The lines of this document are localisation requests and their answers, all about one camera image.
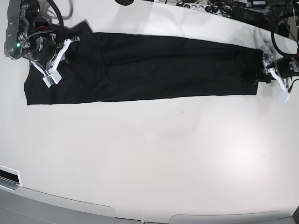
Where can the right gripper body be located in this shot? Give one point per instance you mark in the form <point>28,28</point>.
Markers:
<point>43,48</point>

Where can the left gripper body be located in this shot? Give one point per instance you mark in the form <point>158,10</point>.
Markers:
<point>285,68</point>

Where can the black t-shirt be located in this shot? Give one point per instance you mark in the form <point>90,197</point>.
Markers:
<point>113,67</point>

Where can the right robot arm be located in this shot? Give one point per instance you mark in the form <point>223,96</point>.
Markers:
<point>25,19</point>

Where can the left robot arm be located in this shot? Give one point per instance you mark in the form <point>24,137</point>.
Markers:
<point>290,10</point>

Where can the white power strip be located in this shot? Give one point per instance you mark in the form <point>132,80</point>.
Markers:
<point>193,6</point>

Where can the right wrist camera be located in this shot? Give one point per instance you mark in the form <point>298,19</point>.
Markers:
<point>51,79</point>

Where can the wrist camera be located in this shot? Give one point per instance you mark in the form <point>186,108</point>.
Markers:
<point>51,79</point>
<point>284,96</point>

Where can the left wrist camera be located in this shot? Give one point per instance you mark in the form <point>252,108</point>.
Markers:
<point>284,96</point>

